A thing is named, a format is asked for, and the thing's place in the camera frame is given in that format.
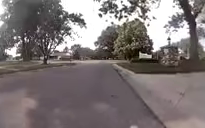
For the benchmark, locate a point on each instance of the dark round tree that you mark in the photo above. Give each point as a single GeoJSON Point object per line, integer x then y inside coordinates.
{"type": "Point", "coordinates": [106, 41]}

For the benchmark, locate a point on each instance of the grey asphalt road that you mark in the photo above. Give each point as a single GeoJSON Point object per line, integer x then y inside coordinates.
{"type": "Point", "coordinates": [83, 93]}

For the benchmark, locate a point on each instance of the pale green leafy tree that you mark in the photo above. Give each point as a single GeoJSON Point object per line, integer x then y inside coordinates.
{"type": "Point", "coordinates": [132, 38]}

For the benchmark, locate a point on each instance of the low building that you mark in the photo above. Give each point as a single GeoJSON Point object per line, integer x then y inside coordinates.
{"type": "Point", "coordinates": [60, 55]}

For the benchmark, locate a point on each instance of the white sign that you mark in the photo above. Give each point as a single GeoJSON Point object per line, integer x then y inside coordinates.
{"type": "Point", "coordinates": [145, 55]}

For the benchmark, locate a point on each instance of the grass lawn with tree shade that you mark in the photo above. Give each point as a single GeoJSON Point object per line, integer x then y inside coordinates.
{"type": "Point", "coordinates": [150, 67]}

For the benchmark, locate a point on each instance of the tree with slim trunk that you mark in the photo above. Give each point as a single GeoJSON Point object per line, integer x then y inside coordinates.
{"type": "Point", "coordinates": [45, 58]}

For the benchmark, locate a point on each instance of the stone pillar with lamp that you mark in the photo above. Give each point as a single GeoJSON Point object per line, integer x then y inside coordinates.
{"type": "Point", "coordinates": [170, 55]}

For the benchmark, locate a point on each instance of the robot's own part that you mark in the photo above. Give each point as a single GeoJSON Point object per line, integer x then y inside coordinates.
{"type": "Point", "coordinates": [134, 126]}

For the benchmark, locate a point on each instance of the pale concrete driveway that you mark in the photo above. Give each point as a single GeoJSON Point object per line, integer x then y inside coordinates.
{"type": "Point", "coordinates": [176, 96]}

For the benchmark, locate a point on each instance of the grass verge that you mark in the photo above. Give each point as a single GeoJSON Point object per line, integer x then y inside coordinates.
{"type": "Point", "coordinates": [16, 68]}

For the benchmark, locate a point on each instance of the large dark tree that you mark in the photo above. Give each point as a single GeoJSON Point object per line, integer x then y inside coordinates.
{"type": "Point", "coordinates": [25, 23]}

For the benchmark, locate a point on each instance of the tall tree with thick trunk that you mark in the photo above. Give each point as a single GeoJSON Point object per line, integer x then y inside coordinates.
{"type": "Point", "coordinates": [193, 40]}

